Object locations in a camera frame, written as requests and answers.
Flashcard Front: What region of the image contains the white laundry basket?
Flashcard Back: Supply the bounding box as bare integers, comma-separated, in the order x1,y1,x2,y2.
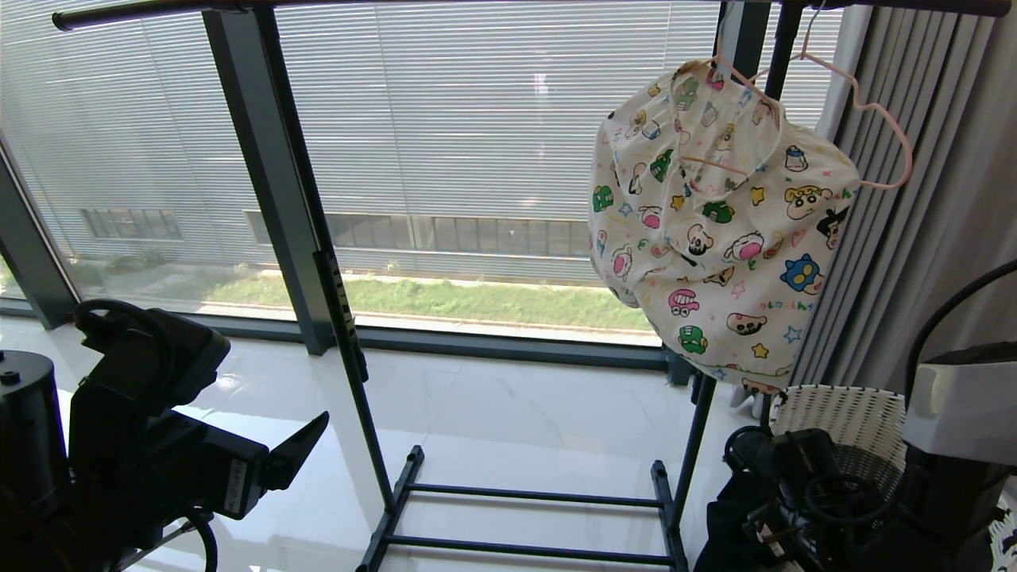
767,385,1017,572

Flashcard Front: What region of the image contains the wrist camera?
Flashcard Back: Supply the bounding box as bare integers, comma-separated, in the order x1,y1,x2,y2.
75,308,231,422
725,427,841,489

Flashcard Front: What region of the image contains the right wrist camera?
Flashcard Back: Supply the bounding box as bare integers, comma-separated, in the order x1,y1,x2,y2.
725,427,841,489

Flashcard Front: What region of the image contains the black clothes rack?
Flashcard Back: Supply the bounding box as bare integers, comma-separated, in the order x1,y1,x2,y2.
52,0,1011,572

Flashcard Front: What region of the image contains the black garment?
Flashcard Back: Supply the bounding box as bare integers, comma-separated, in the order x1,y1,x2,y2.
695,469,795,572

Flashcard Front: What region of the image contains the pink clothes hanger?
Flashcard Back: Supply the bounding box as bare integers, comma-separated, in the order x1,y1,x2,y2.
751,4,913,190
679,4,786,180

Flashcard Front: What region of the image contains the cream printed garment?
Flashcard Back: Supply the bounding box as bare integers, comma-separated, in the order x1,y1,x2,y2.
588,60,861,396

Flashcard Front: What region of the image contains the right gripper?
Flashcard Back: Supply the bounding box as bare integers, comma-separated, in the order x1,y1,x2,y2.
743,477,867,572

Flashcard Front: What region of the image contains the beige curtain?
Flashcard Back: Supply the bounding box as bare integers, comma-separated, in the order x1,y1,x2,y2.
731,8,1017,414

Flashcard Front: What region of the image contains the window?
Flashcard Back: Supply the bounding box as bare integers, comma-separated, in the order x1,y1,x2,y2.
0,0,843,386

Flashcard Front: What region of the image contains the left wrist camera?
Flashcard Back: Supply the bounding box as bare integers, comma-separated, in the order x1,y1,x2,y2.
75,308,231,422

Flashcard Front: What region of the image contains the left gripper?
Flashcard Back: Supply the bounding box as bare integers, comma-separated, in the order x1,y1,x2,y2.
72,412,330,551

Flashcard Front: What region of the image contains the black cable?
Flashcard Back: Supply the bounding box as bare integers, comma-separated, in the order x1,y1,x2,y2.
906,261,1017,398
73,300,176,382
183,508,219,572
802,474,879,527

